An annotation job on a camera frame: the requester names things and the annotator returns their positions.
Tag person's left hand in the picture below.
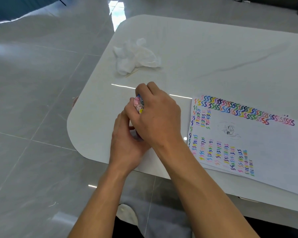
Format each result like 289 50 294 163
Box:
109 110 152 173

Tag bunch of white markers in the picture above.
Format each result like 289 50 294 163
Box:
133 94 145 114

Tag blue curtain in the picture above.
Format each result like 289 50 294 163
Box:
0 0 65 35

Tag black trousers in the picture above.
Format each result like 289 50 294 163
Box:
112 215 298 238

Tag person's right forearm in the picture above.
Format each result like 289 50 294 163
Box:
153 137 260 238

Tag person's right hand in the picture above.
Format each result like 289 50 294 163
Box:
124 81 185 149

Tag crumpled white tissue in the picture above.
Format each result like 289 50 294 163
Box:
113 38 162 77

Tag person's left forearm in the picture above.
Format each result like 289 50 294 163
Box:
68 162 139 238

